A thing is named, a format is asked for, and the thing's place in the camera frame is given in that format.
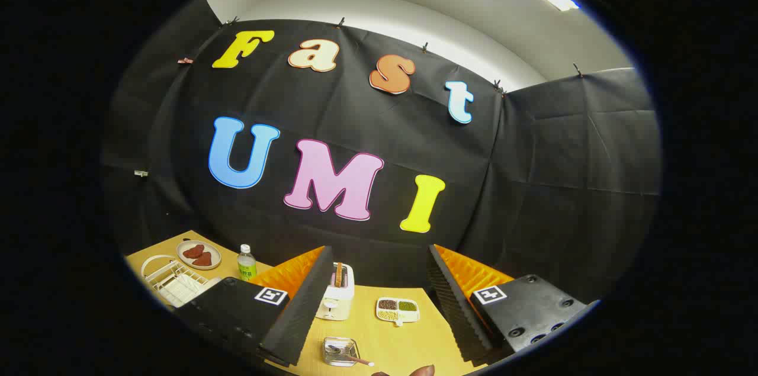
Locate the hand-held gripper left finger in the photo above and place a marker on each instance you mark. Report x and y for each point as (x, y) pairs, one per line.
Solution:
(305, 311)

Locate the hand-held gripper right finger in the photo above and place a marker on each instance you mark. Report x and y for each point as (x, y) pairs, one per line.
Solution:
(453, 311)

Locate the white divided snack dish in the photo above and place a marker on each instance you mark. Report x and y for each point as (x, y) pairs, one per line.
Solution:
(408, 315)

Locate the small beige plate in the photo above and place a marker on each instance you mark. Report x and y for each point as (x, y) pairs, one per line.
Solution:
(213, 250)

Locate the cream white toaster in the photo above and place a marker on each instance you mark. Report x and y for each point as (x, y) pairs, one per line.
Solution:
(337, 299)

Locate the pile of green beans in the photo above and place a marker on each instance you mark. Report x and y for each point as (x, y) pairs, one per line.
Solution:
(407, 306)

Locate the toasted bread slice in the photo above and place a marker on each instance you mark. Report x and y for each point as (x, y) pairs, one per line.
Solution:
(339, 274)

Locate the pile of yellow beans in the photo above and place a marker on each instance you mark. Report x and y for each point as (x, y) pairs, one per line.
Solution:
(388, 315)

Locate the pile of brown beans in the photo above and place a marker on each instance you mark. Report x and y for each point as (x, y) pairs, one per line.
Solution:
(387, 304)

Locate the green label drink bottle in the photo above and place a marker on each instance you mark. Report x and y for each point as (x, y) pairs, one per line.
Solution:
(247, 266)

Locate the red meat piece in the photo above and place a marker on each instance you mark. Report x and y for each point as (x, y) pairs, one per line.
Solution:
(202, 259)
(193, 251)

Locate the black backdrop cloth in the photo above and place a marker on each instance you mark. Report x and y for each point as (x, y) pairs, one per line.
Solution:
(355, 115)

